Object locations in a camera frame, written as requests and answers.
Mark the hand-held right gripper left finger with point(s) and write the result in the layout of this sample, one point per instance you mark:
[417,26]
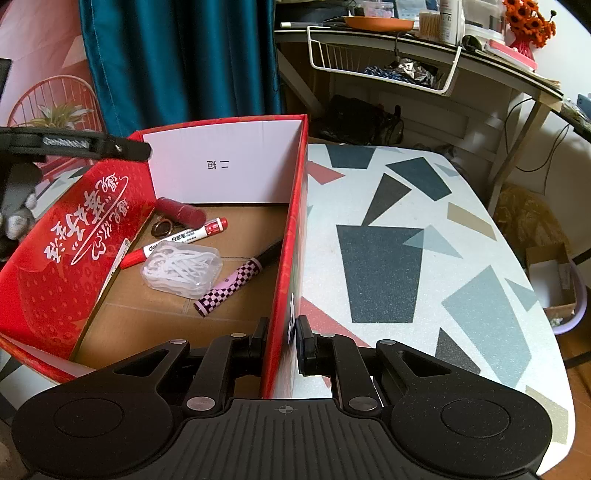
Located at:
[258,344]

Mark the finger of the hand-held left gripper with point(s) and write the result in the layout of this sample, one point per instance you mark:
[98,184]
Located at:
[106,145]

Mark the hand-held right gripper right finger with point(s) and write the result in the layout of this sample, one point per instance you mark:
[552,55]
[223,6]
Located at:
[300,344]

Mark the pink checkered cosmetic tube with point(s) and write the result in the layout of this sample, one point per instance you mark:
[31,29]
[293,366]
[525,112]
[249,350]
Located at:
[231,281]

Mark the dark red cylindrical tube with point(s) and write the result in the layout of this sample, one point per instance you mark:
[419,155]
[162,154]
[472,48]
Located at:
[180,211]

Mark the small brown round object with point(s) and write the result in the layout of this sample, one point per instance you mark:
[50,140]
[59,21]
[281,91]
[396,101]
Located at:
[162,227]

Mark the clear box of floss picks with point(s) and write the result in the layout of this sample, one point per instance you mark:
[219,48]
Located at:
[184,267]

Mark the red and white marker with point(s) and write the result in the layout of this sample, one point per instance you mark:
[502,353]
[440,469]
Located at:
[194,235]

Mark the red cardboard box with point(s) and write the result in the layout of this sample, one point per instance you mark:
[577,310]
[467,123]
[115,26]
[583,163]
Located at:
[60,277]

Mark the person's left hand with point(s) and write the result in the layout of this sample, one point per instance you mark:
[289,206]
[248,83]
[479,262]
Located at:
[16,184]

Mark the teal curtain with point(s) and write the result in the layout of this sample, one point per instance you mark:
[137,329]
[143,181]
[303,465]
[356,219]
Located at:
[184,60]

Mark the printed red chair backdrop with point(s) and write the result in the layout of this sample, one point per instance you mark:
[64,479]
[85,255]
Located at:
[41,46]

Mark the geometric patterned tablecloth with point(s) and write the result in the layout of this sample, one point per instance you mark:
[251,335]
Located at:
[461,230]

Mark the black bag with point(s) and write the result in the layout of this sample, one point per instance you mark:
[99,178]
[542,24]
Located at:
[355,120]

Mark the black pen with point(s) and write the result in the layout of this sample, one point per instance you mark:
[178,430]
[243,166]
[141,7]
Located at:
[304,24]

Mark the small brown cardboard box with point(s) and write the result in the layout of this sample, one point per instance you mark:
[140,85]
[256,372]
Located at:
[547,277]

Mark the yellow plastic bag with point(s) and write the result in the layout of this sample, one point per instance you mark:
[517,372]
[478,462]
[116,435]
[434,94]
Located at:
[526,212]

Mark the lavender plastic basin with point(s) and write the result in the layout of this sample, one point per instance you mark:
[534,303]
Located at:
[572,323]

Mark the shiny foil bag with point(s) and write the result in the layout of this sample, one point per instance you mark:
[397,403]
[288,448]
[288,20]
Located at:
[411,69]

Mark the orange plate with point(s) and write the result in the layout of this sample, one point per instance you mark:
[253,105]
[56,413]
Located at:
[378,23]

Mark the clear plastic container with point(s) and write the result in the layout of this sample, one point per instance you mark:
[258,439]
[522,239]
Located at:
[378,8]

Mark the white wooden desk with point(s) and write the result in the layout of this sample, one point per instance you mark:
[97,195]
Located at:
[485,90]

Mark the cotton swab container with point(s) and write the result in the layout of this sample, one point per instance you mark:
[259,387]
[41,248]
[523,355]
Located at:
[429,25]

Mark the white bottle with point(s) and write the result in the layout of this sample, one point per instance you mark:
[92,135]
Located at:
[450,23]

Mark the pink flat box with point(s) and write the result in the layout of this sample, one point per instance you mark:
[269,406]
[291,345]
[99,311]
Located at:
[505,51]

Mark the white plastic storage box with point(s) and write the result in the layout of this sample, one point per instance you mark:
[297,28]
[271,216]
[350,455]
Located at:
[485,23]

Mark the red vase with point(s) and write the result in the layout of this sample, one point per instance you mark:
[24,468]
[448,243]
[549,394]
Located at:
[521,46]

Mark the orange artificial flowers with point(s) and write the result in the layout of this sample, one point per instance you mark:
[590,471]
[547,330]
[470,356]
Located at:
[528,18]

